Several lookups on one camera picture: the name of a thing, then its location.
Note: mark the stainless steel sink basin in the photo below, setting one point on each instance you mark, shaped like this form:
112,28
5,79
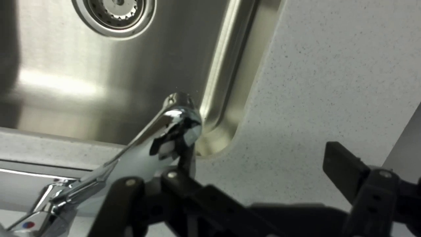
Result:
131,79

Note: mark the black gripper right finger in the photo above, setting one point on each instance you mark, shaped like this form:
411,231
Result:
376,198

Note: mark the metal sink drain strainer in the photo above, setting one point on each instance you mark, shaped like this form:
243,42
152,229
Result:
114,15

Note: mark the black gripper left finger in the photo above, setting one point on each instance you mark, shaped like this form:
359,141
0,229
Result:
175,206

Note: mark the chrome tap nozzle spout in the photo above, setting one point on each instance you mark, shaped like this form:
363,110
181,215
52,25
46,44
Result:
144,140

